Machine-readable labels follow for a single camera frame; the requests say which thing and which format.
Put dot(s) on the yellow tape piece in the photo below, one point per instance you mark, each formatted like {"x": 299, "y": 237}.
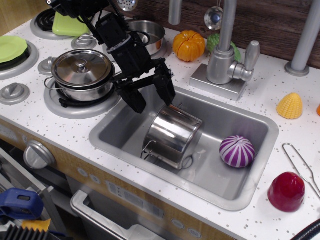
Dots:
{"x": 41, "y": 225}

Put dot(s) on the grey countertop knob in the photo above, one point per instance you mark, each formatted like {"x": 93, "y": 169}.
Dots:
{"x": 14, "y": 93}
{"x": 45, "y": 67}
{"x": 85, "y": 41}

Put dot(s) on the steel saucepan with wire handle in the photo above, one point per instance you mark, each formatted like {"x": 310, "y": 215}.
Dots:
{"x": 152, "y": 34}

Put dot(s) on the red toy apple half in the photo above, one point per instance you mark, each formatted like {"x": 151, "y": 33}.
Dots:
{"x": 287, "y": 192}

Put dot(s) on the grey stove knob front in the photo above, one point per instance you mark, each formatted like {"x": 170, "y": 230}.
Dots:
{"x": 37, "y": 156}

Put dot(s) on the steel pot with lid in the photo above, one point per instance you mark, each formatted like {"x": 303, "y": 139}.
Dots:
{"x": 83, "y": 75}

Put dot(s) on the purple striped toy onion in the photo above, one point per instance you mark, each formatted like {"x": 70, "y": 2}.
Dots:
{"x": 237, "y": 151}

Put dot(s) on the grey stove burner front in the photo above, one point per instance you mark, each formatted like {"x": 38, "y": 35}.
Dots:
{"x": 64, "y": 107}

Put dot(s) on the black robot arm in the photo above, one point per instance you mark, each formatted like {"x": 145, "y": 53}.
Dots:
{"x": 101, "y": 17}

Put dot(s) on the grey countertop knob centre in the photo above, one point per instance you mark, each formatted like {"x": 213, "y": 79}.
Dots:
{"x": 85, "y": 41}

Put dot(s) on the grey post middle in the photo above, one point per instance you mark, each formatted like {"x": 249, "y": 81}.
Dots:
{"x": 175, "y": 12}

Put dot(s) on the hanging slotted spoon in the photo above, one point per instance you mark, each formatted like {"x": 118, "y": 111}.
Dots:
{"x": 127, "y": 5}

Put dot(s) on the blue clamp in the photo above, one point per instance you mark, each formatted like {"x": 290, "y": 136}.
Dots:
{"x": 20, "y": 204}

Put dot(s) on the grey toy sink basin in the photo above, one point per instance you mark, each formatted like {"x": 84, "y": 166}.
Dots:
{"x": 121, "y": 133}

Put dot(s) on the green toy plate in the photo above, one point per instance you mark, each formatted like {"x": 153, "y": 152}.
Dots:
{"x": 11, "y": 47}

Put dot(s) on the yellow toy corn piece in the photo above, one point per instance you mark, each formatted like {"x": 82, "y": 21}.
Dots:
{"x": 290, "y": 107}

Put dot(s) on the grey post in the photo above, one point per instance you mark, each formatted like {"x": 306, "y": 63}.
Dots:
{"x": 175, "y": 12}
{"x": 299, "y": 65}

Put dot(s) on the grey stove burner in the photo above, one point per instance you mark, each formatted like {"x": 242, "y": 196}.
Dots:
{"x": 64, "y": 107}
{"x": 42, "y": 26}
{"x": 24, "y": 66}

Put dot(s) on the grey countertop knob middle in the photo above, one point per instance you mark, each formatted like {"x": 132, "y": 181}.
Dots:
{"x": 45, "y": 67}

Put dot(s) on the grey stove burner back left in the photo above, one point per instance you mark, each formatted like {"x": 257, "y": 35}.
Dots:
{"x": 42, "y": 26}

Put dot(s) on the green toy vegetable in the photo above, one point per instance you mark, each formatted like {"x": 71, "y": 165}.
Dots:
{"x": 214, "y": 39}

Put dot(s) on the green cutting board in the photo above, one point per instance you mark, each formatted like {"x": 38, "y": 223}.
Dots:
{"x": 67, "y": 26}

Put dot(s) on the silver toy faucet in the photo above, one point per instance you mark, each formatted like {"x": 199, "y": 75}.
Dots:
{"x": 223, "y": 75}

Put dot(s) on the hanging steel ladle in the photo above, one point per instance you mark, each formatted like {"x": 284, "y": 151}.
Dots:
{"x": 214, "y": 16}

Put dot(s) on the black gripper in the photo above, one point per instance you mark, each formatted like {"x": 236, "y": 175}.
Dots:
{"x": 139, "y": 70}

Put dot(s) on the grey countertop knob left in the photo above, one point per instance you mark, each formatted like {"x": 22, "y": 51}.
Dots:
{"x": 14, "y": 93}

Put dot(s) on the oven door handle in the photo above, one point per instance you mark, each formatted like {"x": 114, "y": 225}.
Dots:
{"x": 136, "y": 232}

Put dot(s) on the grey stove burner far left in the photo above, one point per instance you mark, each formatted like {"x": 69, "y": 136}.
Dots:
{"x": 24, "y": 66}

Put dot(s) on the orange toy pumpkin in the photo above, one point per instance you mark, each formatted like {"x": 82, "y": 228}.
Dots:
{"x": 188, "y": 45}

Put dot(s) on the grey post right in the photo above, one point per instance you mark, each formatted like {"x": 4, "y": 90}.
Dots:
{"x": 299, "y": 65}

